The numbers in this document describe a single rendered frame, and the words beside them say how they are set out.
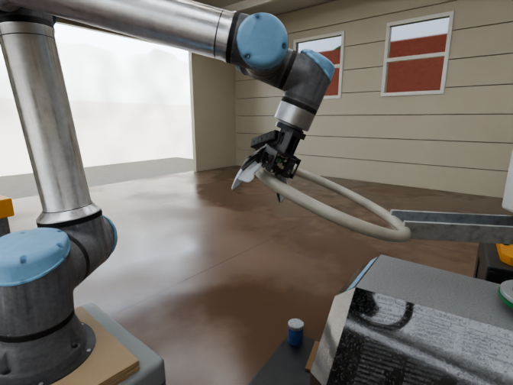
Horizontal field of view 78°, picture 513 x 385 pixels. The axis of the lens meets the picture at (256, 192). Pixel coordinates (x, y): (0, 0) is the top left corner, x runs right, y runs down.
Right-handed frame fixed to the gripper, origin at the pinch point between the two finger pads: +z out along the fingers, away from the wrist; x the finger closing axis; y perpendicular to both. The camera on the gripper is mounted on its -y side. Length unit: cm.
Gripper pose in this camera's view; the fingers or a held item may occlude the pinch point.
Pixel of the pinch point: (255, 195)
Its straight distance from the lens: 83.1
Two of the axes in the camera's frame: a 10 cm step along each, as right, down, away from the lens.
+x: 8.4, 2.3, 5.0
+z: -3.8, 8.9, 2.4
